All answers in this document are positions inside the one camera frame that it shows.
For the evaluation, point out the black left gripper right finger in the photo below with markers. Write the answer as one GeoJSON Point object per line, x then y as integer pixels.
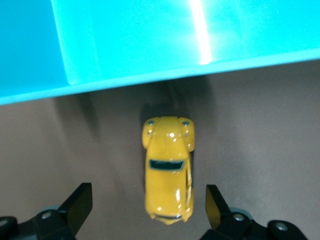
{"type": "Point", "coordinates": [215, 210]}

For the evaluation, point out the brown table mat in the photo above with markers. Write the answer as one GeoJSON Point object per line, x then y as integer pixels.
{"type": "Point", "coordinates": [75, 150]}

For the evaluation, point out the turquoise plastic bin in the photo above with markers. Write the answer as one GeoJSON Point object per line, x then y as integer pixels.
{"type": "Point", "coordinates": [150, 37]}

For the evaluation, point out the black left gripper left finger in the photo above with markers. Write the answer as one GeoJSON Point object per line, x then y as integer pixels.
{"type": "Point", "coordinates": [77, 207]}

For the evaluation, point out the yellow beetle toy car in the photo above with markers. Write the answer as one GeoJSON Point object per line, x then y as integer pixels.
{"type": "Point", "coordinates": [167, 150]}

